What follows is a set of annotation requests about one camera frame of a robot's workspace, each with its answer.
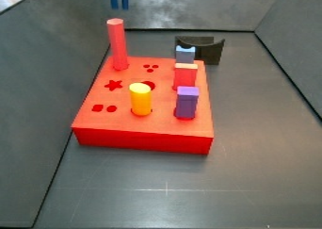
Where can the red fixture block with holes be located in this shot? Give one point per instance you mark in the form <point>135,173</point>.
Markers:
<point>129,110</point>

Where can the yellow cylinder peg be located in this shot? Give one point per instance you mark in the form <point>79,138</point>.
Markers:
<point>141,99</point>

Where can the purple rectangular peg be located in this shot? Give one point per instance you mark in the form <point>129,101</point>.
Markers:
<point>186,102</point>

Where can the red rectangular peg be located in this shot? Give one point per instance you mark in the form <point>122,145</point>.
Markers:
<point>185,75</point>

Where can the light blue notched peg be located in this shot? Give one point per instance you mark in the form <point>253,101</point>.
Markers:
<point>185,55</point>

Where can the black curved holder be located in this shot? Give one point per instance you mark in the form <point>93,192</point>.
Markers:
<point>209,49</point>

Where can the tall red hexagonal peg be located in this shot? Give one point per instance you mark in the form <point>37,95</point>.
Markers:
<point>118,43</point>

